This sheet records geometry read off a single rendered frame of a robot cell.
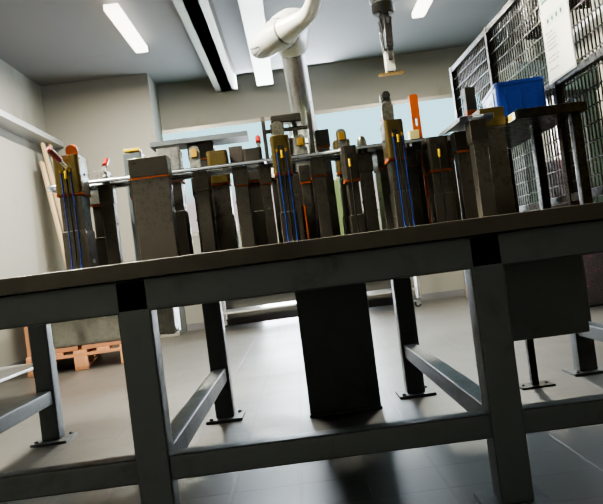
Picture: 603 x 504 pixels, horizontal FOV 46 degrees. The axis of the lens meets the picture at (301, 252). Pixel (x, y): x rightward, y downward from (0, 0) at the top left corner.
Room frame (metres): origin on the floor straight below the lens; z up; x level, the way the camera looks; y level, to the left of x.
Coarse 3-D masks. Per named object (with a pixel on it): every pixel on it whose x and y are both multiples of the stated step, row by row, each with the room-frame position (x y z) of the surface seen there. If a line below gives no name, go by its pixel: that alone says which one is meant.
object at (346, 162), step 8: (344, 152) 2.20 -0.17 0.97; (352, 152) 2.20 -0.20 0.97; (344, 160) 2.20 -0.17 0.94; (352, 160) 2.19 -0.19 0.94; (344, 168) 2.20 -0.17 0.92; (352, 168) 2.20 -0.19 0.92; (344, 176) 2.20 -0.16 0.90; (352, 176) 2.20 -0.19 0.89; (344, 184) 2.26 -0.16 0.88; (352, 184) 2.19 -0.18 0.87; (352, 192) 2.21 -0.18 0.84; (352, 200) 2.21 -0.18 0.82; (360, 200) 2.21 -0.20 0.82; (352, 208) 2.20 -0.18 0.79; (360, 208) 2.21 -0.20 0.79; (352, 216) 2.20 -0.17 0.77; (360, 216) 2.20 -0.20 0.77; (352, 224) 2.20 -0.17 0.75; (360, 224) 2.20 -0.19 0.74; (352, 232) 2.20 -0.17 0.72; (360, 232) 2.20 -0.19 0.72
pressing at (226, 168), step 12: (372, 144) 2.30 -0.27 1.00; (408, 144) 2.40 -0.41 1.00; (420, 144) 2.44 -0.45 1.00; (300, 156) 2.30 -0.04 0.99; (312, 156) 2.38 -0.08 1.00; (336, 156) 2.47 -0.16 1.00; (192, 168) 2.29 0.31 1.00; (204, 168) 2.29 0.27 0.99; (216, 168) 2.37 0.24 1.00; (228, 168) 2.40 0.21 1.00; (252, 168) 2.48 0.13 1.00; (96, 180) 2.28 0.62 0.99; (108, 180) 2.28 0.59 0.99; (120, 180) 2.36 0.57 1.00
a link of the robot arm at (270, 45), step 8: (272, 24) 2.71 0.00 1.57; (264, 32) 2.73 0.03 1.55; (272, 32) 2.70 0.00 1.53; (256, 40) 2.76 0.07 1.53; (264, 40) 2.73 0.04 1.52; (272, 40) 2.71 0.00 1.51; (280, 40) 2.70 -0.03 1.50; (256, 48) 2.78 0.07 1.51; (264, 48) 2.75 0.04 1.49; (272, 48) 2.74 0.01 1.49; (280, 48) 2.74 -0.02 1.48; (256, 56) 2.82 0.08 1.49; (264, 56) 2.80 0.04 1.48
